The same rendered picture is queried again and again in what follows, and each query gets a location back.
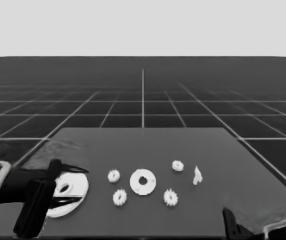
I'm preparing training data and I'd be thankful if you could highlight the large thick white disc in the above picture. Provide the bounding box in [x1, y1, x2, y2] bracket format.
[46, 171, 90, 219]

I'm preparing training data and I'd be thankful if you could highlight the small white gear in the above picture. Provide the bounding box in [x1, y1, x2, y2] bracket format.
[107, 169, 121, 184]
[112, 188, 128, 207]
[163, 188, 179, 208]
[171, 159, 185, 173]

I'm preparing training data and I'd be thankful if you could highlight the small white T-shaped piece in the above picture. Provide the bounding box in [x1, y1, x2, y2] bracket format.
[192, 165, 204, 187]

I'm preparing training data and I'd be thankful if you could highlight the white round carrier with pins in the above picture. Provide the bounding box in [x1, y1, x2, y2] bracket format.
[129, 168, 158, 197]

